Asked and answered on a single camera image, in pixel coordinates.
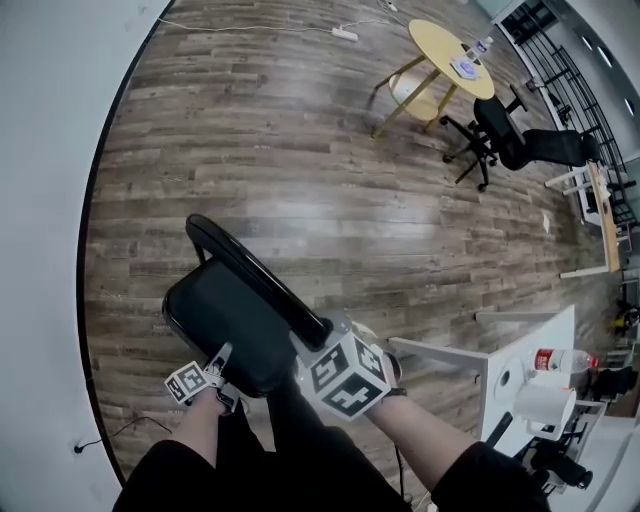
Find clear bottle red label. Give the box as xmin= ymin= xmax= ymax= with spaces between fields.
xmin=530 ymin=348 xmax=601 ymax=374

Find black smartphone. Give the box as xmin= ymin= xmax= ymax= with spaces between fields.
xmin=485 ymin=412 xmax=514 ymax=446

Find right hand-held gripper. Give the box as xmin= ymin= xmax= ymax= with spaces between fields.
xmin=290 ymin=319 xmax=404 ymax=419

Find black metal railing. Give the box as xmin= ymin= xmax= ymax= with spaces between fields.
xmin=514 ymin=29 xmax=640 ymax=226

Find person's right forearm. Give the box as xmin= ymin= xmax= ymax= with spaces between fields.
xmin=362 ymin=394 xmax=481 ymax=496

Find white table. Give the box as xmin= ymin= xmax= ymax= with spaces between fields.
xmin=389 ymin=304 xmax=576 ymax=441

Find black office chair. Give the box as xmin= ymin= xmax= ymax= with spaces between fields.
xmin=439 ymin=84 xmax=601 ymax=194

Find white floor cable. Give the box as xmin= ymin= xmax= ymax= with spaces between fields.
xmin=157 ymin=17 xmax=401 ymax=34

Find black folding chair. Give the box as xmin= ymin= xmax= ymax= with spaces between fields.
xmin=163 ymin=213 xmax=334 ymax=399

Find wooden desk white legs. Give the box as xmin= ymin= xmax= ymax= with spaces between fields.
xmin=544 ymin=162 xmax=624 ymax=280

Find white tape roll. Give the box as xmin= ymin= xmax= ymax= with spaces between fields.
xmin=492 ymin=362 xmax=531 ymax=401

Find large white mug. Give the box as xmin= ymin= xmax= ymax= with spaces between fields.
xmin=514 ymin=372 xmax=577 ymax=441

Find black equipment pile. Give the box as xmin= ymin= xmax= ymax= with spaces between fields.
xmin=519 ymin=439 xmax=594 ymax=494

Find black wall plug cable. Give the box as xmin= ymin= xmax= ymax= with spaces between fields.
xmin=73 ymin=417 xmax=174 ymax=454

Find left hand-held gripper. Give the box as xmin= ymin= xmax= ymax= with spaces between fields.
xmin=163 ymin=342 xmax=246 ymax=416

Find person's left forearm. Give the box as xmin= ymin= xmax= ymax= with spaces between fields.
xmin=167 ymin=389 xmax=241 ymax=469

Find black framed glass door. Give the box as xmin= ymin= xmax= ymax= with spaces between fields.
xmin=499 ymin=0 xmax=551 ymax=44

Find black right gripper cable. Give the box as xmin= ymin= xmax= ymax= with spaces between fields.
xmin=393 ymin=444 xmax=407 ymax=501

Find white drawer cabinet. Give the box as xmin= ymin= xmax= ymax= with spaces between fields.
xmin=579 ymin=169 xmax=599 ymax=224

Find blue white packet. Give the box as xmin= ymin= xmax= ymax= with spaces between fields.
xmin=449 ymin=57 xmax=480 ymax=80

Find person's black clothing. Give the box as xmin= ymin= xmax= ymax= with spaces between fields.
xmin=112 ymin=364 xmax=551 ymax=512

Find round yellow table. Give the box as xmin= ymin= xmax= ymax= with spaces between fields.
xmin=372 ymin=18 xmax=496 ymax=139

